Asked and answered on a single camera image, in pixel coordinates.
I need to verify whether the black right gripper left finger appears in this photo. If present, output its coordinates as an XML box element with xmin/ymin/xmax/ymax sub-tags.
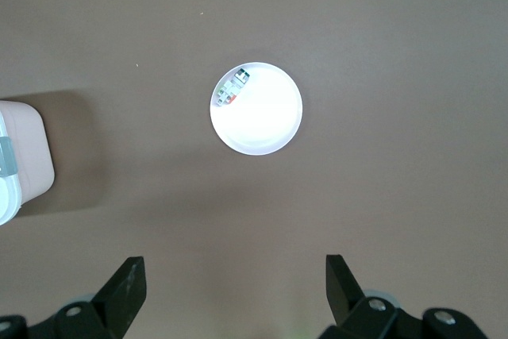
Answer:
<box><xmin>29</xmin><ymin>256</ymin><xmax>148</xmax><ymax>339</ymax></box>

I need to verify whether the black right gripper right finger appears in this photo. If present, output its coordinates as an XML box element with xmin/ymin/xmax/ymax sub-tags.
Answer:
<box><xmin>319</xmin><ymin>254</ymin><xmax>489</xmax><ymax>339</ymax></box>

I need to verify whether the white lidded storage box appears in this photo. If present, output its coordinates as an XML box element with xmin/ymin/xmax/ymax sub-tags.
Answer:
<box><xmin>0</xmin><ymin>100</ymin><xmax>56</xmax><ymax>226</ymax></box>

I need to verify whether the pale pink round plate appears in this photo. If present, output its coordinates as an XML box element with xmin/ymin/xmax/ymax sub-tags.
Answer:
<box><xmin>209</xmin><ymin>61</ymin><xmax>304</xmax><ymax>156</ymax></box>

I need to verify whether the green white switch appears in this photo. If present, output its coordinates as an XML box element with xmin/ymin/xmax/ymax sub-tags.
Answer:
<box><xmin>215</xmin><ymin>69</ymin><xmax>252</xmax><ymax>108</ymax></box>

